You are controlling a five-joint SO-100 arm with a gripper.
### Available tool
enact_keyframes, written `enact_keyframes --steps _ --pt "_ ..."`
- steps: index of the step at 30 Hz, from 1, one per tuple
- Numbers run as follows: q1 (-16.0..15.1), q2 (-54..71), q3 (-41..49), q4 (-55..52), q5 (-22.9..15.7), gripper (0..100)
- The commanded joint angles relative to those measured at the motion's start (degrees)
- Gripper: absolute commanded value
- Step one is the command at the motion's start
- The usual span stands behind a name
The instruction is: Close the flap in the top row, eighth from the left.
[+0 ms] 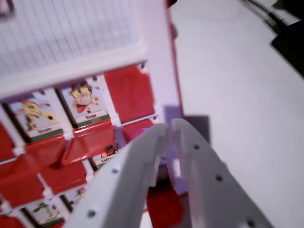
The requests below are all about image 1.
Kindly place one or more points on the red and white game board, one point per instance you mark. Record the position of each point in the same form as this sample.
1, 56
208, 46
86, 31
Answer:
71, 47

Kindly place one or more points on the red board flap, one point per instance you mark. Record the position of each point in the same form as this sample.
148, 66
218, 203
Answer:
129, 95

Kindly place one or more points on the monkey picture card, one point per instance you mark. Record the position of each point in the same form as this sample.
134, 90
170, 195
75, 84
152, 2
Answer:
83, 102

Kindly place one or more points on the giraffe picture card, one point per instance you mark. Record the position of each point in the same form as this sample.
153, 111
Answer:
35, 116

